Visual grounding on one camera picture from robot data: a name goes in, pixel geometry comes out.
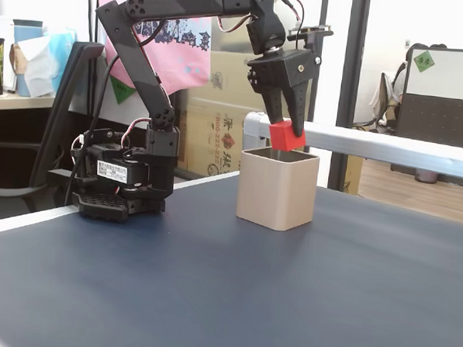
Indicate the red cube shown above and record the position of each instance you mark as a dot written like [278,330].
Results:
[281,139]

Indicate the gold square metal container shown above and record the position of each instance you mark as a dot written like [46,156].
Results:
[273,191]

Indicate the printed cardboard box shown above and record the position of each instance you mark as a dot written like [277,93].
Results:
[229,76]

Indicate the black pillar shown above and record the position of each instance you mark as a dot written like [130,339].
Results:
[350,90]

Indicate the large cardboard box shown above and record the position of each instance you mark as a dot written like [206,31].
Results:
[206,141]

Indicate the person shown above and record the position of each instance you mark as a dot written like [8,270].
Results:
[395,92]

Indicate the pink printed poster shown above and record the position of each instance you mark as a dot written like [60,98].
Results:
[183,58]

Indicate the green diamond sticker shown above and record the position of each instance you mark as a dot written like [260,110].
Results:
[424,61]
[121,90]

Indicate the grey office partition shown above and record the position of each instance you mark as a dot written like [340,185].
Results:
[440,110]

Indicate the dark blue table mat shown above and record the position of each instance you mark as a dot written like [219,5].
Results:
[225,290]

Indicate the white plastic bag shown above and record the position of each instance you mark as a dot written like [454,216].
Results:
[43,62]

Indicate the camera circuit board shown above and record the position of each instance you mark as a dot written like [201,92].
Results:
[313,30]

